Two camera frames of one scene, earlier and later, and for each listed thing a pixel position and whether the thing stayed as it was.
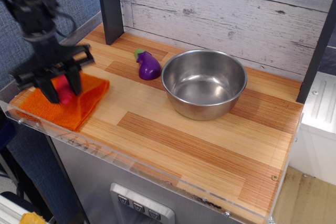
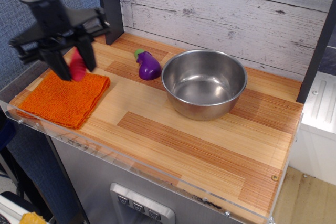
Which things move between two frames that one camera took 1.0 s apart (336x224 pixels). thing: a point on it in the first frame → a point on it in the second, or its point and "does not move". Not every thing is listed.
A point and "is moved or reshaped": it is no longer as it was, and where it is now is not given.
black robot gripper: [49, 58] → [60, 25]
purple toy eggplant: [149, 67] does not move
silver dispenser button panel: [129, 206] does not move
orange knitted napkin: [73, 115] does not move
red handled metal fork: [62, 86] is moved or reshaped
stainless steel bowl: [203, 84] does not move
